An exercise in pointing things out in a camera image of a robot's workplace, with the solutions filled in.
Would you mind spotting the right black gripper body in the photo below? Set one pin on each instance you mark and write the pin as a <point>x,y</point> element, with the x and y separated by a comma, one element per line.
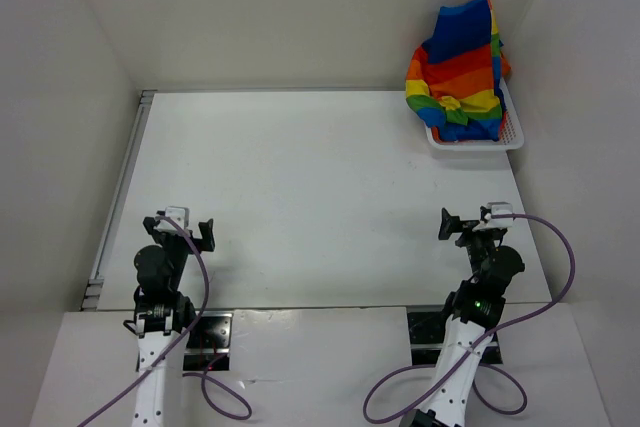
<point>479,242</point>

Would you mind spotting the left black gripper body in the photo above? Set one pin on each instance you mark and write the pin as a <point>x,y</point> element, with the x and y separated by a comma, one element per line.
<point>177,248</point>

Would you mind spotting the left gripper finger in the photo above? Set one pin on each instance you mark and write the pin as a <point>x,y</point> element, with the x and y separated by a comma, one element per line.
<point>150,224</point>
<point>207,240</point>

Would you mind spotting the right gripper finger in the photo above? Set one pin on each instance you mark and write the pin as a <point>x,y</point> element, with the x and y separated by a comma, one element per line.
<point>449,225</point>
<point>498,236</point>

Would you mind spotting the rainbow striped shorts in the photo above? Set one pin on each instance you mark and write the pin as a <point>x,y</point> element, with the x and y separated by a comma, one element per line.
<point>453,79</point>

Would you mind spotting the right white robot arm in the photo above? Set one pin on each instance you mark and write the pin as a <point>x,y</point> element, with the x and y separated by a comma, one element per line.
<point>472,310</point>

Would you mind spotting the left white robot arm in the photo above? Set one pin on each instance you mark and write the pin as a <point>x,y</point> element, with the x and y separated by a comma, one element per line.
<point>163,316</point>

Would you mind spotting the white plastic basket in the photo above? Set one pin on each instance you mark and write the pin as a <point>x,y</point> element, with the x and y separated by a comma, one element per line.
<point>511,133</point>

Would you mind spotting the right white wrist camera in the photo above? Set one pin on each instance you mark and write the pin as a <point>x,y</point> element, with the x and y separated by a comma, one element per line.
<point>497,215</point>

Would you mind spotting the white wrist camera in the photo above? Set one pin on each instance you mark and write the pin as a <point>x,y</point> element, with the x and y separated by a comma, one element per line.
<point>497,215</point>
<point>179,215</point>

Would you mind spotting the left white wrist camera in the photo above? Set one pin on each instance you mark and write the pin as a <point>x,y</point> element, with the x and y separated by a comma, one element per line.
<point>179,215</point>

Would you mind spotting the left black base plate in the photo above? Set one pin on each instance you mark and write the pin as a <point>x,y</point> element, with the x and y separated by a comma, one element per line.
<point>209,343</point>

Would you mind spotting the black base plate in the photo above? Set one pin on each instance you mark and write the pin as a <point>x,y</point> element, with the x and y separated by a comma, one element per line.
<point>426,330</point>
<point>209,343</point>

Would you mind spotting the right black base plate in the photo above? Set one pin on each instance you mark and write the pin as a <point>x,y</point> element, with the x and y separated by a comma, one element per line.
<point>426,330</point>

